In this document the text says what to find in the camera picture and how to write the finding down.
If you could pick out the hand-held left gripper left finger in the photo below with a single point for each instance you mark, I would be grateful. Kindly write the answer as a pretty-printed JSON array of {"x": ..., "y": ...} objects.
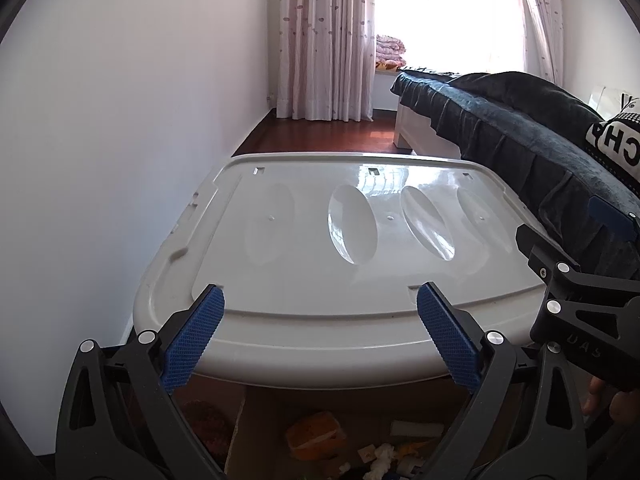
[{"x": 197, "y": 335}]

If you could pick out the person's right hand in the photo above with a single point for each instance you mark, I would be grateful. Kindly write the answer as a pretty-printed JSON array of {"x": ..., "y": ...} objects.
[{"x": 625, "y": 407}]

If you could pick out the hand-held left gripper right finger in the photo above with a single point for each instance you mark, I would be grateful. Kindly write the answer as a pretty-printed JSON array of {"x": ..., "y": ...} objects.
[{"x": 450, "y": 335}]

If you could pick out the white plastic bin lid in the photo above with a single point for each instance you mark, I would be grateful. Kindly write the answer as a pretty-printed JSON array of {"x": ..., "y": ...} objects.
[{"x": 310, "y": 270}]

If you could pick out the cardboard box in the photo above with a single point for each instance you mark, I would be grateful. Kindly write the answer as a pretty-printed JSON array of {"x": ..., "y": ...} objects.
[{"x": 260, "y": 435}]

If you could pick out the white bed frame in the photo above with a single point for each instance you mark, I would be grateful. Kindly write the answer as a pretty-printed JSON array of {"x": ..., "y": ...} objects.
[{"x": 417, "y": 127}]

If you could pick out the pink patterned curtain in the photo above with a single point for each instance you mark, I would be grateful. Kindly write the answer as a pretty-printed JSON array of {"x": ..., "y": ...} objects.
[
  {"x": 325, "y": 40},
  {"x": 542, "y": 20}
]

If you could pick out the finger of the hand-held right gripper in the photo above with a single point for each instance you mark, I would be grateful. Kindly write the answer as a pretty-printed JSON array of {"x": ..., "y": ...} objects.
[
  {"x": 607, "y": 215},
  {"x": 542, "y": 250}
]

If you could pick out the stack of folded pink quilts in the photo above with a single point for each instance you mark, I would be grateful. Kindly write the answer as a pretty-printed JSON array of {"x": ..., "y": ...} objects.
[{"x": 390, "y": 50}]

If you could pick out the orange sock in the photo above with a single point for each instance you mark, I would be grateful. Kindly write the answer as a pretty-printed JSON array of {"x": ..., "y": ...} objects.
[{"x": 312, "y": 435}]

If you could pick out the bed with dark blanket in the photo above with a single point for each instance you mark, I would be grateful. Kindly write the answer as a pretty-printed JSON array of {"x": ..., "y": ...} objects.
[{"x": 525, "y": 130}]

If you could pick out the black and white printed pillow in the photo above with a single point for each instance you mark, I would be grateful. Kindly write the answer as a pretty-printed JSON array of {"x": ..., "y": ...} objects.
[{"x": 617, "y": 142}]

